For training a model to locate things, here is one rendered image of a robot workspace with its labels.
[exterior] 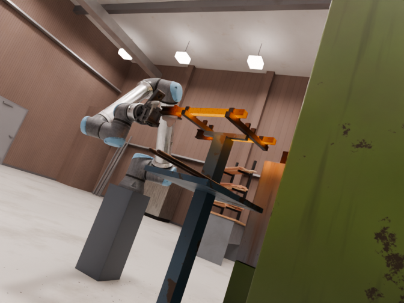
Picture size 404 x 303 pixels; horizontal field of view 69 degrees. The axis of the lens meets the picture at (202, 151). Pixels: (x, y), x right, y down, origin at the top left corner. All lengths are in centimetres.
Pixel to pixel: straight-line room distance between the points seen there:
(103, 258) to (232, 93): 1071
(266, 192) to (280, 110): 1016
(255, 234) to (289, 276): 37
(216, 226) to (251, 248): 350
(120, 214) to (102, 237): 19
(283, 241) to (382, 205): 29
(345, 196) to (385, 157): 15
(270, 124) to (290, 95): 133
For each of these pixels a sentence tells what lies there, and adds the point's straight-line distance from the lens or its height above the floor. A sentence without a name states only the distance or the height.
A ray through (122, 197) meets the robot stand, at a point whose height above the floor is 54.
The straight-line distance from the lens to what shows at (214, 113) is 107.
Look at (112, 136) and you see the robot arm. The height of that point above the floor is 80.
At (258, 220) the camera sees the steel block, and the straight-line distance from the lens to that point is 128.
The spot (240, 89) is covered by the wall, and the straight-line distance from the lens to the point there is 1225.
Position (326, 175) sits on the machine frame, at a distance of 97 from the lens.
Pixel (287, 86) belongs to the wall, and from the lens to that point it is 1184.
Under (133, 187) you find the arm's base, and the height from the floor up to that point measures 63.
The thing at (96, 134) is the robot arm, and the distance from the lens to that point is 148.
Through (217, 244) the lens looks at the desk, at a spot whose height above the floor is 27.
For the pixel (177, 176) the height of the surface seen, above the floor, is 68.
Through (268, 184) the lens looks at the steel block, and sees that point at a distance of 130.
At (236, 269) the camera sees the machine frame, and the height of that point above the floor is 44.
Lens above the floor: 59
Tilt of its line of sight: 12 degrees up
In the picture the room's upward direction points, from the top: 19 degrees clockwise
